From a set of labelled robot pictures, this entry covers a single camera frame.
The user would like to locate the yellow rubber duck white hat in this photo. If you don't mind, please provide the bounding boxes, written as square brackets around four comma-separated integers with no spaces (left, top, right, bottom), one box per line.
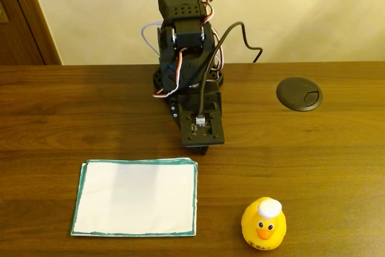
[241,196,287,252]

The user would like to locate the white paper with green border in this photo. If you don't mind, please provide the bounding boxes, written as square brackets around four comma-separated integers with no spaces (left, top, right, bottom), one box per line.
[70,157,199,237]

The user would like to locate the black round desk grommet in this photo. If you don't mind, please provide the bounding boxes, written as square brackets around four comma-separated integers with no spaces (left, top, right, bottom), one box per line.
[276,76,324,112]

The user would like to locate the brown wooden door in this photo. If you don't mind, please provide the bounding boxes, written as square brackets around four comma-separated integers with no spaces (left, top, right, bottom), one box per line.
[0,0,63,66]

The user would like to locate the black camera mount with board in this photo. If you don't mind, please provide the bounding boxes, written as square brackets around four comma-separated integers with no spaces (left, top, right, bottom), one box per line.
[177,90,226,149]

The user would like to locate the white cable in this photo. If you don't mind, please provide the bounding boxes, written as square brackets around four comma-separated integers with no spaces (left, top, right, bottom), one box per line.
[140,20,164,57]

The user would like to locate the black camera cable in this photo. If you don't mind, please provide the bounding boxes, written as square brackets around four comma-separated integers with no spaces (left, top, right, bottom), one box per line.
[196,20,263,124]

